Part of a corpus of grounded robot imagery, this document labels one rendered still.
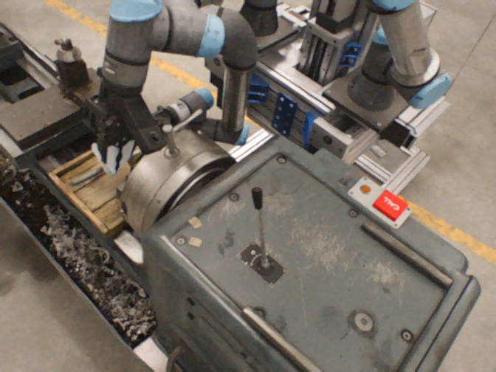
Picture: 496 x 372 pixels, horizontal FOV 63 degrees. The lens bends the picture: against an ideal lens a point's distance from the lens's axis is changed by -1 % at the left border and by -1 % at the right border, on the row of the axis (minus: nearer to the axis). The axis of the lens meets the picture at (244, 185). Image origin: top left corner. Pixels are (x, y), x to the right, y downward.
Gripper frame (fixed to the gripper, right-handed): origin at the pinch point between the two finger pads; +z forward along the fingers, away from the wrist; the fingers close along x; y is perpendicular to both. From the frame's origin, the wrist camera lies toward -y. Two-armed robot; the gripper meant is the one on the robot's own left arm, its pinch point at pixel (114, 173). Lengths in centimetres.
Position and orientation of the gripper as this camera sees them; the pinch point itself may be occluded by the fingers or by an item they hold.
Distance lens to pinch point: 85.8
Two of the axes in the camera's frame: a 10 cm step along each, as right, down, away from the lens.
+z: -3.3, 7.5, 5.7
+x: -6.0, 3.1, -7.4
